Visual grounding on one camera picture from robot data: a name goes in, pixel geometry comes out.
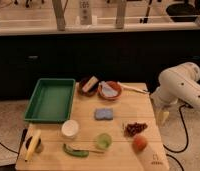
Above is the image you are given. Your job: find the blue sponge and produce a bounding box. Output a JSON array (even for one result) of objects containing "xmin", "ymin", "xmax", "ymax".
[{"xmin": 94, "ymin": 108, "xmax": 113, "ymax": 120}]

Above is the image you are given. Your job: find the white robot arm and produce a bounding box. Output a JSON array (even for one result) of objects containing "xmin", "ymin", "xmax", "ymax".
[{"xmin": 150, "ymin": 62, "xmax": 200, "ymax": 125}]

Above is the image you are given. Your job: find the green plastic tray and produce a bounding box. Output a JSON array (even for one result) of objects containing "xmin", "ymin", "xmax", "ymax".
[{"xmin": 24, "ymin": 78, "xmax": 76, "ymax": 123}]

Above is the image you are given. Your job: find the dark red grapes bunch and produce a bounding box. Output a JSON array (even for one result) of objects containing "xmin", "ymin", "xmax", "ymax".
[{"xmin": 124, "ymin": 122, "xmax": 148, "ymax": 137}]

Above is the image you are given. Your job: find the orange peach fruit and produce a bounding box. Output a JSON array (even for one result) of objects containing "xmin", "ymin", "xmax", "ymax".
[{"xmin": 132, "ymin": 135, "xmax": 148, "ymax": 152}]

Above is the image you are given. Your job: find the terracotta bowl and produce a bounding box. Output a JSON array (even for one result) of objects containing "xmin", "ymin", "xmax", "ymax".
[{"xmin": 98, "ymin": 81, "xmax": 122, "ymax": 100}]

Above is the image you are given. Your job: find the green translucent cup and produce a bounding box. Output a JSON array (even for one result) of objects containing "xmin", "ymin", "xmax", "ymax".
[{"xmin": 95, "ymin": 133, "xmax": 112, "ymax": 150}]

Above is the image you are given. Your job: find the white cloth in bowl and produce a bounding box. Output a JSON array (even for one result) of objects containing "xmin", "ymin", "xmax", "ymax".
[{"xmin": 101, "ymin": 81, "xmax": 118, "ymax": 97}]

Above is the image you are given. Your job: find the wooden block in bowl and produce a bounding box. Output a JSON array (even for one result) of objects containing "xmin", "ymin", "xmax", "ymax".
[{"xmin": 82, "ymin": 76, "xmax": 98, "ymax": 92}]

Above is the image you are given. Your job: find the dark brown bowl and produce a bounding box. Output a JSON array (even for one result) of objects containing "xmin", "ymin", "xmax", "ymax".
[{"xmin": 78, "ymin": 76, "xmax": 99, "ymax": 97}]

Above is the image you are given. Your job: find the white cup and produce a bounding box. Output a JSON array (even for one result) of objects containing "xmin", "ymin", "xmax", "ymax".
[{"xmin": 61, "ymin": 120, "xmax": 79, "ymax": 138}]

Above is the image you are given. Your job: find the green pepper toy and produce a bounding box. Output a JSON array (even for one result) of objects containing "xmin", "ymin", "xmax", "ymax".
[{"xmin": 63, "ymin": 144, "xmax": 89, "ymax": 158}]

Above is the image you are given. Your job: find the black chair base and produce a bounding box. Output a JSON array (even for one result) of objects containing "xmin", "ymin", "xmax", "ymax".
[{"xmin": 166, "ymin": 3, "xmax": 200, "ymax": 22}]

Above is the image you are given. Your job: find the black round holder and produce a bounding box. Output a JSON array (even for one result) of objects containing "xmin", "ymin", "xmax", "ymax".
[{"xmin": 25, "ymin": 136, "xmax": 44, "ymax": 153}]

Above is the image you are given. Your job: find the yellow banana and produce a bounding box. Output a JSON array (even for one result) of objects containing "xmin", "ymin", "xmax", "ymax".
[{"xmin": 25, "ymin": 130, "xmax": 41, "ymax": 161}]

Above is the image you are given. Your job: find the black cable right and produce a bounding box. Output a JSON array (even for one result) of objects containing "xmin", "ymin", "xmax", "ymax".
[{"xmin": 163, "ymin": 103, "xmax": 194, "ymax": 171}]

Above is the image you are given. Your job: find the black cable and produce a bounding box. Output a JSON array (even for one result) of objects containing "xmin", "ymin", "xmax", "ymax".
[
  {"xmin": 0, "ymin": 135, "xmax": 19, "ymax": 155},
  {"xmin": 163, "ymin": 103, "xmax": 194, "ymax": 171}
]

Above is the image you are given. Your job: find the black cable left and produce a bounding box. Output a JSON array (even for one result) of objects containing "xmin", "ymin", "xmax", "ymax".
[{"xmin": 0, "ymin": 135, "xmax": 19, "ymax": 155}]

